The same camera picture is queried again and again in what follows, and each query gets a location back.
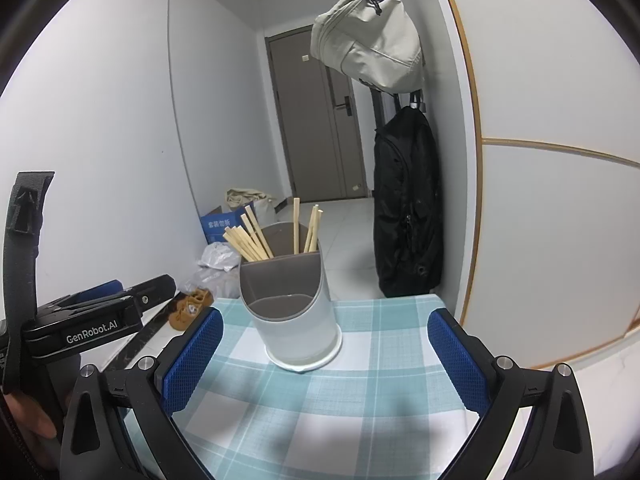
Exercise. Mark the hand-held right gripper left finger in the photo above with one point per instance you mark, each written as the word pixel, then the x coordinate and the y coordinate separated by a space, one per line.
pixel 195 355

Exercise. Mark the beige backpack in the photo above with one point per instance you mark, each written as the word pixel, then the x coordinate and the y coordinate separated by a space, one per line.
pixel 365 45

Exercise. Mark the teal checked tablecloth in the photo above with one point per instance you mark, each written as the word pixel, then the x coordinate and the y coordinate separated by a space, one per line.
pixel 350 410

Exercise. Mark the person's left hand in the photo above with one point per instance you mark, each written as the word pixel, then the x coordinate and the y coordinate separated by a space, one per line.
pixel 32 417

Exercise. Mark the clear plastic bag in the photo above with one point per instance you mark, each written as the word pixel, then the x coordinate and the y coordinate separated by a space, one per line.
pixel 215 282

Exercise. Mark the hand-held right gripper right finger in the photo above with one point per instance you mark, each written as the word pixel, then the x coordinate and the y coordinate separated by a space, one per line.
pixel 457 355

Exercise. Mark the bunch of wooden chopsticks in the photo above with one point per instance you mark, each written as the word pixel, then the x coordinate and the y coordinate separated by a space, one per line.
pixel 247 245

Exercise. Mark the metal wall hook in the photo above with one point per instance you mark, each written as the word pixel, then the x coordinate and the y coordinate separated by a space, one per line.
pixel 417 102

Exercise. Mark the grey white utensil holder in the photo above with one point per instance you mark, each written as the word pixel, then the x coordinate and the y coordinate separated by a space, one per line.
pixel 300 330

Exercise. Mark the black backpack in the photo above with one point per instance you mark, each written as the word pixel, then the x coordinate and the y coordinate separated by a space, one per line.
pixel 407 210

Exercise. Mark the wooden chopstick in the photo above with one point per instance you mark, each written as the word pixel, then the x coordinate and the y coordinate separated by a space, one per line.
pixel 311 230
pixel 296 225
pixel 316 232

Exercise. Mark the grey door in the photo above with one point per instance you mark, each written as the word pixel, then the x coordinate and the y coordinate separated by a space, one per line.
pixel 310 135

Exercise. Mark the blue cardboard box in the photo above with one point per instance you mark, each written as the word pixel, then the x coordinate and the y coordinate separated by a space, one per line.
pixel 217 227

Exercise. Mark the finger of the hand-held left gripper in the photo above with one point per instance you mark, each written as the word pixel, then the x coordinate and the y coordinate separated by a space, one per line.
pixel 155 287
pixel 100 290

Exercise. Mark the beige cloth bag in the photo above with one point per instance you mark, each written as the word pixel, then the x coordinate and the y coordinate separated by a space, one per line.
pixel 250 197

